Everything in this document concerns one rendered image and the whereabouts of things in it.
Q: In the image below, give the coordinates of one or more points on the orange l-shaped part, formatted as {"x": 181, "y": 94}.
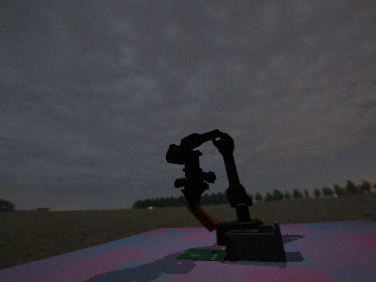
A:
{"x": 210, "y": 223}

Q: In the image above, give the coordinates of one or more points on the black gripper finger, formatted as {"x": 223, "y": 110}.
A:
{"x": 198, "y": 196}
{"x": 190, "y": 195}

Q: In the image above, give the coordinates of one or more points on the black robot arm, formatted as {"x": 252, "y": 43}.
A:
{"x": 183, "y": 154}

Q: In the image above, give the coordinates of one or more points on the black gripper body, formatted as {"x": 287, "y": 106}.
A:
{"x": 188, "y": 182}

